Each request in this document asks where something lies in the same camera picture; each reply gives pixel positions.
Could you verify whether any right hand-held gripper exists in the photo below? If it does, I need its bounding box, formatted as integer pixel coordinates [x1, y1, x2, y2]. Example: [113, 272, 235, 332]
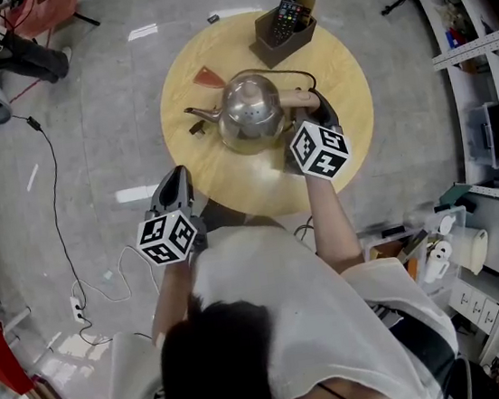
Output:
[274, 84, 356, 186]

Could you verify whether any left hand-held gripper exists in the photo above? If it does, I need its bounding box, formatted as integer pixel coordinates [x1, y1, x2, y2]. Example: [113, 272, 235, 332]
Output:
[126, 164, 212, 270]

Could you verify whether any stainless steel kettle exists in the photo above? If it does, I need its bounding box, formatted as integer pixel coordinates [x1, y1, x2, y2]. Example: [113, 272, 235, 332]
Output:
[178, 61, 328, 164]

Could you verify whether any person's right forearm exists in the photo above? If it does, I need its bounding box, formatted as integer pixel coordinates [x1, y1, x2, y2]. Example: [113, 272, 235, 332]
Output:
[303, 170, 367, 277]

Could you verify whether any person's left forearm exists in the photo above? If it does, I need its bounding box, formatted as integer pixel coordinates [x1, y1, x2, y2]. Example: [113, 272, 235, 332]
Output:
[141, 258, 203, 347]

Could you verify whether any white plastic jug with handle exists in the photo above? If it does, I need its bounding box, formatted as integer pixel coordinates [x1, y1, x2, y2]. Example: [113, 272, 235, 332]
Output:
[419, 240, 457, 285]

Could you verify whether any round wooden table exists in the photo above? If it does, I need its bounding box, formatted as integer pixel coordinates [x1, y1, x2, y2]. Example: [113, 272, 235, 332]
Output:
[147, 0, 387, 231]

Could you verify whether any brown remote holder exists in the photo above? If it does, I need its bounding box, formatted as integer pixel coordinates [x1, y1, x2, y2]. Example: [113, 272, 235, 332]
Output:
[245, 2, 323, 71]

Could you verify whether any black remote control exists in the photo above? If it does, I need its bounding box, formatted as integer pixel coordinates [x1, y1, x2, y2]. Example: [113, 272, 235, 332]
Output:
[267, 0, 306, 47]

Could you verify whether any red watermelon slice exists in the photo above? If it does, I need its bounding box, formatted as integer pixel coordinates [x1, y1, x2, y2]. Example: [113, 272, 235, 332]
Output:
[189, 62, 226, 92]

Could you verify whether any white power strip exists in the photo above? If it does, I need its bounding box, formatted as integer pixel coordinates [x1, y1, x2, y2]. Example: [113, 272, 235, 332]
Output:
[69, 293, 87, 327]

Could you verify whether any teal notebook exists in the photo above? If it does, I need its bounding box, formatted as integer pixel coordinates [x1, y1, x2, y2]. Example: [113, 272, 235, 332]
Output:
[438, 181, 475, 209]

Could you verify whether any clear lidded storage box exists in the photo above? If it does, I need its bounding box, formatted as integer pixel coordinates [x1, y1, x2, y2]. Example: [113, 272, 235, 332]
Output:
[464, 100, 499, 173]

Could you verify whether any white round appliance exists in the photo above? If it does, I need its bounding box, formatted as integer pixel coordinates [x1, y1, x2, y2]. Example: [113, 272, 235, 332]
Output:
[436, 214, 456, 236]

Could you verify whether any clear bin of white appliances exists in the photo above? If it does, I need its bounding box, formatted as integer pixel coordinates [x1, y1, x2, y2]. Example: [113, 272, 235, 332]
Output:
[408, 204, 479, 296]

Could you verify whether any white metal shelf unit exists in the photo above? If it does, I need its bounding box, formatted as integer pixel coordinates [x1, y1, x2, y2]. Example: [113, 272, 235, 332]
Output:
[387, 0, 499, 223]

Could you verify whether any person's white shirt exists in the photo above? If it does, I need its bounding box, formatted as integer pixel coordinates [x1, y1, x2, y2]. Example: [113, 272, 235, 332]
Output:
[86, 198, 466, 399]

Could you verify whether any cream plastic bucket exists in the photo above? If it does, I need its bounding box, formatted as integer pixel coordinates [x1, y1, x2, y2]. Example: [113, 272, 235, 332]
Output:
[451, 225, 494, 278]

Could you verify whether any pink folding chair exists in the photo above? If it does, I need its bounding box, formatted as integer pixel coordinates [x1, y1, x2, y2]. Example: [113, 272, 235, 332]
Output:
[0, 0, 103, 43]

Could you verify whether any white drawer cabinet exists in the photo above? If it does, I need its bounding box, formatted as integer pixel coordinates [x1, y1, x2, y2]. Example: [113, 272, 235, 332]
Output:
[444, 270, 499, 368]

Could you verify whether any black power cord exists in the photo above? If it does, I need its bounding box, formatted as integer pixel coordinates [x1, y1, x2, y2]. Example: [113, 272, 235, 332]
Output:
[182, 61, 323, 138]

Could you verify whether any black floor cable with adapter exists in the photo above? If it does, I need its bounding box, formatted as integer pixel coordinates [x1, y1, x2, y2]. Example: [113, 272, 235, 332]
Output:
[13, 106, 115, 354]

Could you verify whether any black bag with strap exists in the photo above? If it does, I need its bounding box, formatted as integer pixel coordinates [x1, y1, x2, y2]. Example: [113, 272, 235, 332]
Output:
[367, 293, 475, 399]

